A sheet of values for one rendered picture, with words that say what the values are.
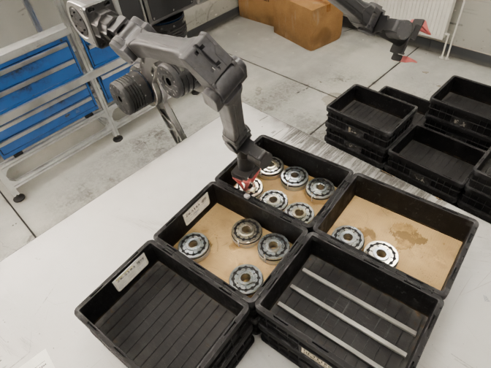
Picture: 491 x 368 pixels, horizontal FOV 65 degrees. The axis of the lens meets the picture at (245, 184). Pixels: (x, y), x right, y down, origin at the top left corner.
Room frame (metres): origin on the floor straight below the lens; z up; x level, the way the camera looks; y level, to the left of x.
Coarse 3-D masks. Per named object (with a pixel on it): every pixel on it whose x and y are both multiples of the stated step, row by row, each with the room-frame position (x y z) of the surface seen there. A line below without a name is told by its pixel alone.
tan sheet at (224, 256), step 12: (216, 204) 0.94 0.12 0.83; (204, 216) 0.89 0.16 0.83; (216, 216) 0.88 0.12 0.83; (228, 216) 0.87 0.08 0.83; (240, 216) 0.87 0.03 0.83; (192, 228) 0.84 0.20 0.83; (204, 228) 0.84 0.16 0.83; (216, 228) 0.83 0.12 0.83; (228, 228) 0.82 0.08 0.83; (216, 240) 0.78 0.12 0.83; (228, 240) 0.77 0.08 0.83; (216, 252) 0.73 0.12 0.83; (228, 252) 0.72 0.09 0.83; (240, 252) 0.72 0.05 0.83; (252, 252) 0.71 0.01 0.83; (204, 264) 0.69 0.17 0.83; (216, 264) 0.68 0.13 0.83; (228, 264) 0.68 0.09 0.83; (240, 264) 0.67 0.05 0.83; (252, 264) 0.66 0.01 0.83; (264, 264) 0.66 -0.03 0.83; (228, 276) 0.63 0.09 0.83; (264, 276) 0.62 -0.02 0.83
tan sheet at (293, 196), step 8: (256, 176) 1.05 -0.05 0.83; (264, 184) 1.01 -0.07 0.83; (272, 184) 1.00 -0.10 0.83; (280, 184) 0.99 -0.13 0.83; (288, 192) 0.95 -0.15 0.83; (296, 192) 0.94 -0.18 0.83; (304, 192) 0.94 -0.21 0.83; (288, 200) 0.91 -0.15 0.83; (296, 200) 0.90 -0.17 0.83; (304, 200) 0.90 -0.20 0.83; (320, 208) 0.85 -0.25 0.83
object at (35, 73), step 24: (48, 48) 2.41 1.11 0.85; (0, 72) 2.18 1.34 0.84; (24, 72) 2.27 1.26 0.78; (48, 72) 2.35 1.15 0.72; (72, 72) 2.45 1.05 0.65; (0, 96) 2.14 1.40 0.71; (24, 96) 2.23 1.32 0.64; (72, 96) 2.40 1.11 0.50; (24, 120) 2.18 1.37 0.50; (48, 120) 2.25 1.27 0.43; (72, 120) 2.36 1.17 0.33; (0, 144) 2.04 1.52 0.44; (24, 144) 2.13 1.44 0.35
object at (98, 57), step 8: (88, 48) 2.55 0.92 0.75; (96, 48) 2.59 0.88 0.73; (104, 48) 2.62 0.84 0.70; (88, 56) 2.54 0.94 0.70; (96, 56) 2.58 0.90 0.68; (104, 56) 2.61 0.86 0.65; (112, 56) 2.64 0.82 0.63; (96, 64) 2.56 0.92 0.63; (128, 64) 2.69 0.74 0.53; (112, 72) 2.60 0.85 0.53; (120, 72) 2.65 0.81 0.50; (128, 72) 2.69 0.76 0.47; (104, 80) 2.57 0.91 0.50; (112, 80) 2.60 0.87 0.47; (104, 88) 2.55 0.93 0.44
